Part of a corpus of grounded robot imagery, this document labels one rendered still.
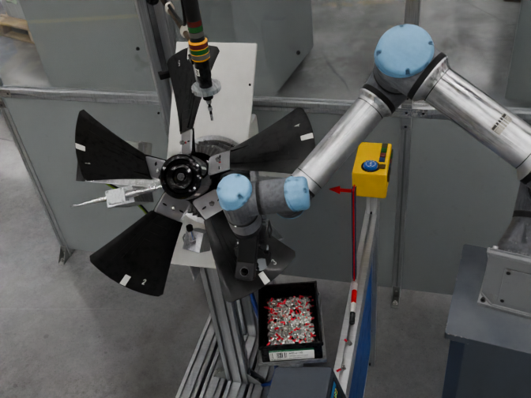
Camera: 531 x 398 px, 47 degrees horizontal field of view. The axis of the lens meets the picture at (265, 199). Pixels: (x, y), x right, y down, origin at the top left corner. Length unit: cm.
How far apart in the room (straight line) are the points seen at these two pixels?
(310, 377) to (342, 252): 165
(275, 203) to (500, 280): 54
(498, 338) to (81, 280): 222
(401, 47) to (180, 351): 183
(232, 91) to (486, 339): 99
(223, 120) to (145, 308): 134
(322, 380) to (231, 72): 108
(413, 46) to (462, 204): 124
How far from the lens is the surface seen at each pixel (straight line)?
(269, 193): 128
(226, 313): 217
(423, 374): 262
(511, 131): 132
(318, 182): 141
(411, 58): 130
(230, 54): 189
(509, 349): 148
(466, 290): 157
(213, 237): 158
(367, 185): 180
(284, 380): 111
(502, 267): 144
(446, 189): 241
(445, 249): 263
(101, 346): 289
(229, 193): 127
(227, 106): 186
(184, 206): 168
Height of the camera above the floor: 215
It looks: 39 degrees down
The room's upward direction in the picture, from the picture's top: 7 degrees counter-clockwise
